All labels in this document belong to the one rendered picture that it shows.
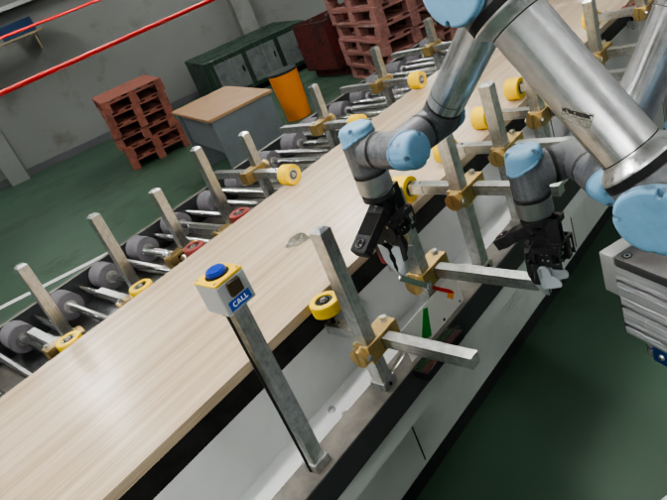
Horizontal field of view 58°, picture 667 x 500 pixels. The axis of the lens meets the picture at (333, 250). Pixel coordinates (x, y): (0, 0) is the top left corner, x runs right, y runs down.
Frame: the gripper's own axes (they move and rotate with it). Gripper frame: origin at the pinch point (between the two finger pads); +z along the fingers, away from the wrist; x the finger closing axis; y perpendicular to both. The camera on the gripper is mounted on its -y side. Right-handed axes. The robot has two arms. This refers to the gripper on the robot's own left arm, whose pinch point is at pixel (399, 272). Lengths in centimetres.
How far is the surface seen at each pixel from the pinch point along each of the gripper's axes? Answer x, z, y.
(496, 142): 8, -1, 63
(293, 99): 434, 75, 360
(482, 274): -9.0, 11.6, 17.1
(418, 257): 6.0, 5.9, 13.8
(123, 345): 75, 7, -39
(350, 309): 6.2, 2.3, -12.1
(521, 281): -18.9, 12.2, 17.1
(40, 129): 966, 39, 284
